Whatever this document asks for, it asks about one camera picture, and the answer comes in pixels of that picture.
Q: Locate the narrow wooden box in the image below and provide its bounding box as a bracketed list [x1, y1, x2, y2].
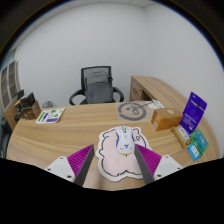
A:
[171, 125, 193, 149]

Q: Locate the green packet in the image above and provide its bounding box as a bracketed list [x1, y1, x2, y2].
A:
[189, 128, 210, 154]

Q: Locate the clear sheet with grey ring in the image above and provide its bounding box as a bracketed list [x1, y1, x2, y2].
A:
[116, 99, 165, 122]

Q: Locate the pink cloud-shaped mouse pad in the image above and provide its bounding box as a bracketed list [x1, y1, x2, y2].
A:
[95, 125, 154, 183]

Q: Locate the black mesh office chair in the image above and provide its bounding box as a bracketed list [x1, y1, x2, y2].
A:
[68, 65, 125, 106]

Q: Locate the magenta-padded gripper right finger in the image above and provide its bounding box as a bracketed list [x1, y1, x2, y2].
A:
[133, 143, 184, 185]

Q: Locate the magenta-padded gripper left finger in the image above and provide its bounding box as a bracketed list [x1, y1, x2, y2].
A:
[44, 143, 96, 187]

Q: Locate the wooden side desk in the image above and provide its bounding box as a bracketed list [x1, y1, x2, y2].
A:
[128, 75, 189, 111]

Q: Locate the grey backpack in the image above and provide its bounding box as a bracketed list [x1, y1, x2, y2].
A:
[84, 70, 114, 104]

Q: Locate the wooden shelf unit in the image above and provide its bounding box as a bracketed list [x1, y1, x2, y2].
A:
[0, 59, 22, 131]

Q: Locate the black box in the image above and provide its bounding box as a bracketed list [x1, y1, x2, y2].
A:
[19, 92, 37, 109]

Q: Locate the orange-brown cardboard box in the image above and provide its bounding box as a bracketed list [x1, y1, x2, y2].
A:
[150, 107, 184, 132]

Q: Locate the white green leaflet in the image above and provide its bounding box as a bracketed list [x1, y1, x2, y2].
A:
[35, 107, 67, 125]

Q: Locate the purple package card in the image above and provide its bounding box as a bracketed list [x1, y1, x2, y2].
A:
[181, 91, 208, 136]

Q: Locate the wide brown cardboard box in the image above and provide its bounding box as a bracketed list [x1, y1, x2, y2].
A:
[20, 100, 42, 121]

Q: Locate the blue packet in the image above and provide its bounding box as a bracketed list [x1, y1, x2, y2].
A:
[186, 143, 201, 162]

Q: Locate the small brown cardboard box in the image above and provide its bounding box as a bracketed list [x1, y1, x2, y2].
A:
[13, 99, 24, 122]

